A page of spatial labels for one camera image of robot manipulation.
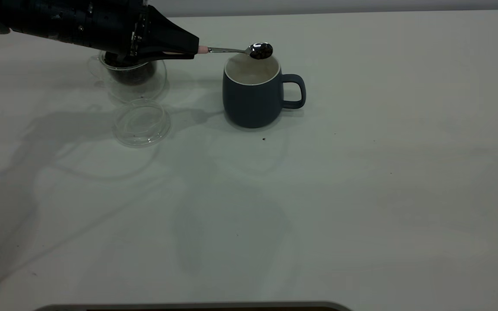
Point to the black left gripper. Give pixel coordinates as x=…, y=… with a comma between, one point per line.
x=115, y=23

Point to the clear double wall glass cup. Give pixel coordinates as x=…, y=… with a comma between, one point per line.
x=141, y=88

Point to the dark grey ceramic mug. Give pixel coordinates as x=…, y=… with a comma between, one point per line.
x=249, y=103

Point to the dark coffee beans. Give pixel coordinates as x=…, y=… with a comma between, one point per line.
x=130, y=74

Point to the round clear glass dish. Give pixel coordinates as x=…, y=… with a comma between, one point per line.
x=143, y=125

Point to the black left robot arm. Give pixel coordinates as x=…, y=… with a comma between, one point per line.
x=37, y=17

